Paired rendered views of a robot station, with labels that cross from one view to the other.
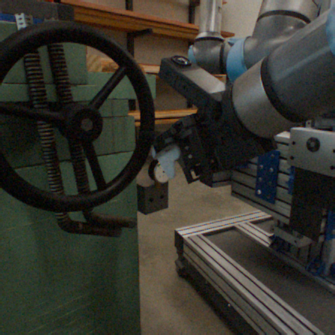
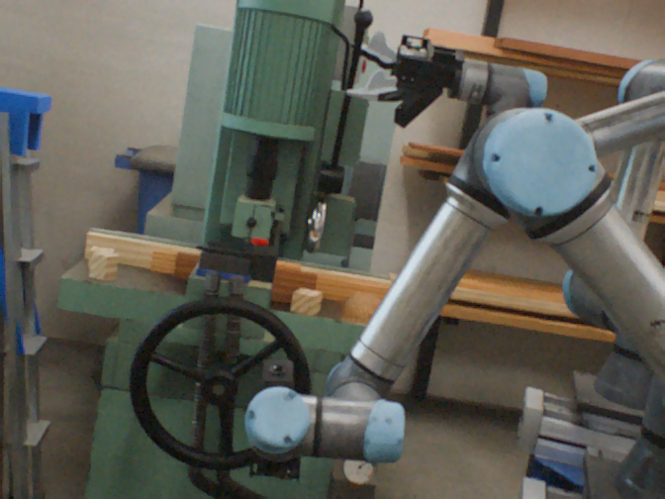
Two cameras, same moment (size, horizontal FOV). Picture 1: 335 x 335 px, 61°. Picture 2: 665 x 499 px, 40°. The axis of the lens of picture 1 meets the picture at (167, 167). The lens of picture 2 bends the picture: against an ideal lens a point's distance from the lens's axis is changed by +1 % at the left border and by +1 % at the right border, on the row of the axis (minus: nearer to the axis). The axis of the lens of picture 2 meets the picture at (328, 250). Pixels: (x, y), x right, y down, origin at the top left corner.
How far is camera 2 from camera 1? 1.11 m
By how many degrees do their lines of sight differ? 36
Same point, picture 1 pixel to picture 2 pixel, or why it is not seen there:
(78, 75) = (253, 330)
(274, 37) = (338, 376)
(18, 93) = (190, 337)
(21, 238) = (168, 476)
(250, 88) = not seen: hidden behind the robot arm
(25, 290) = not seen: outside the picture
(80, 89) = (252, 344)
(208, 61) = (587, 304)
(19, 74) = (195, 321)
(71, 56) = not seen: hidden behind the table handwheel
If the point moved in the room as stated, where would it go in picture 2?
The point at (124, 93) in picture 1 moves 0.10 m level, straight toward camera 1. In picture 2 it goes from (338, 346) to (310, 354)
